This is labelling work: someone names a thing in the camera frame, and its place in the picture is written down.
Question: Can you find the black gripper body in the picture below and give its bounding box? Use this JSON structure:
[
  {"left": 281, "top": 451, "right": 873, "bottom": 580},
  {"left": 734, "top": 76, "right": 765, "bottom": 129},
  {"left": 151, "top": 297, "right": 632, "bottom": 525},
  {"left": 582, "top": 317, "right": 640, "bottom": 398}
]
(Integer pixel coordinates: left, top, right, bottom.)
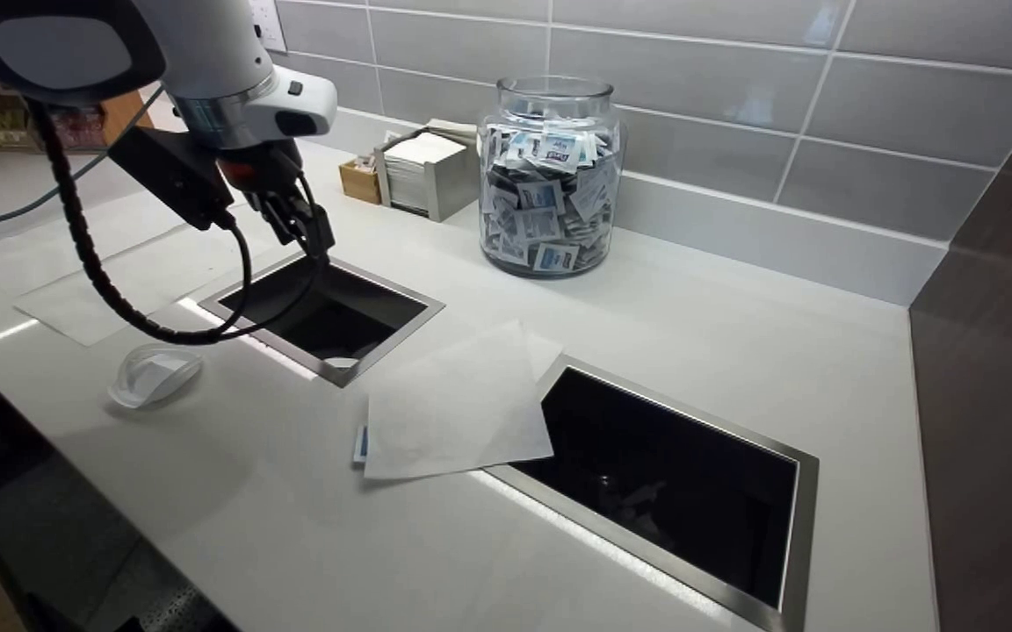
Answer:
[{"left": 215, "top": 138, "right": 320, "bottom": 231}]

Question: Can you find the steel trash chute with rubbish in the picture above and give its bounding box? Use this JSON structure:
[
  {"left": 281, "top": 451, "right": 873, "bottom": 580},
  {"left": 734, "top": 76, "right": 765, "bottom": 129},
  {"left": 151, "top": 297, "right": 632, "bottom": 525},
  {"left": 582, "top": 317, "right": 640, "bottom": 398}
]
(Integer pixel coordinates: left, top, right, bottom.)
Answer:
[{"left": 197, "top": 253, "right": 451, "bottom": 394}]

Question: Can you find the empty steel trash chute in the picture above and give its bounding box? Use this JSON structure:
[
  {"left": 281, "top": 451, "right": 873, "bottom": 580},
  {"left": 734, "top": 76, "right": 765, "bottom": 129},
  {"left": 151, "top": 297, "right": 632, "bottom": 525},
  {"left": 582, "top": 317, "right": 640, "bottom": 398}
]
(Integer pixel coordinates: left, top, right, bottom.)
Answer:
[{"left": 485, "top": 355, "right": 824, "bottom": 632}]

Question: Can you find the wooden sachet tray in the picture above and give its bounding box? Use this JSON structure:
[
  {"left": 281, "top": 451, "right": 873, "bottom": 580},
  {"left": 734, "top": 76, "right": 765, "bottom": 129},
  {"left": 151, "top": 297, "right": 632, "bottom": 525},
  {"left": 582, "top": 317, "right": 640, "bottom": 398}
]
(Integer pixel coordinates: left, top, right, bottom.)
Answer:
[{"left": 337, "top": 150, "right": 388, "bottom": 207}]

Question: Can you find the steel napkin dispenser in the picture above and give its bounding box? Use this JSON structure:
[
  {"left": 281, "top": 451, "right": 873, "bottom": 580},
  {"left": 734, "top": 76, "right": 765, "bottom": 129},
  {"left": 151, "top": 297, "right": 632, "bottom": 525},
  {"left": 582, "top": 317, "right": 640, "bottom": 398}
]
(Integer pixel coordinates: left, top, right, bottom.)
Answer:
[{"left": 374, "top": 123, "right": 485, "bottom": 224}]

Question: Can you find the white paper sheet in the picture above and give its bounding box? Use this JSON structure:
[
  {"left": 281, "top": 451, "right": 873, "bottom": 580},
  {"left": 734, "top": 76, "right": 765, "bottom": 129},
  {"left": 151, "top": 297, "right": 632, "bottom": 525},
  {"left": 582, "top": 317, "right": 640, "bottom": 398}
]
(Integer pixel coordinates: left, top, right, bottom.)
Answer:
[{"left": 360, "top": 318, "right": 571, "bottom": 485}]

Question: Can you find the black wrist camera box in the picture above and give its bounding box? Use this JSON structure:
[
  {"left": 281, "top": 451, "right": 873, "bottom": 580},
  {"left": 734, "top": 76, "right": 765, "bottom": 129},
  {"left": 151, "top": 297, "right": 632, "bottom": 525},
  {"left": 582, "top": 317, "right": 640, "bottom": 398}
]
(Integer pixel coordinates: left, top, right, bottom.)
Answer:
[{"left": 107, "top": 123, "right": 238, "bottom": 236}]

